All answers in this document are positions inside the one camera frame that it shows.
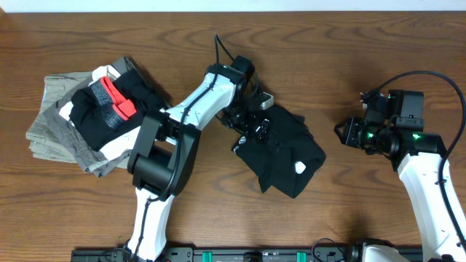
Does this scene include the black t-shirt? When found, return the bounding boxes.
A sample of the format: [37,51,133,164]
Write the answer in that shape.
[232,105,326,199]

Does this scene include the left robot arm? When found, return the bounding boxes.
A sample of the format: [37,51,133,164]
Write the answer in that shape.
[122,55,272,261]

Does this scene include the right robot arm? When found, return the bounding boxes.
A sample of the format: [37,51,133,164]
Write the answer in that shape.
[334,90,465,261]

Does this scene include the red grey folded garment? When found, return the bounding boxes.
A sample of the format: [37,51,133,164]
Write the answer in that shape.
[90,76,137,129]

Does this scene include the grey folded shorts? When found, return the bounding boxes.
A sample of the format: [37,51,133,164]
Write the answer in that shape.
[44,57,152,177]

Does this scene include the black folded garment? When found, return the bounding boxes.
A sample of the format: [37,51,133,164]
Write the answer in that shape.
[69,69,167,151]

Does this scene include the beige folded trousers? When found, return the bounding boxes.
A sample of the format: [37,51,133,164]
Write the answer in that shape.
[25,71,94,164]

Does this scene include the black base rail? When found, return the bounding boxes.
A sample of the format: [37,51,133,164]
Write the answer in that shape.
[71,247,344,262]

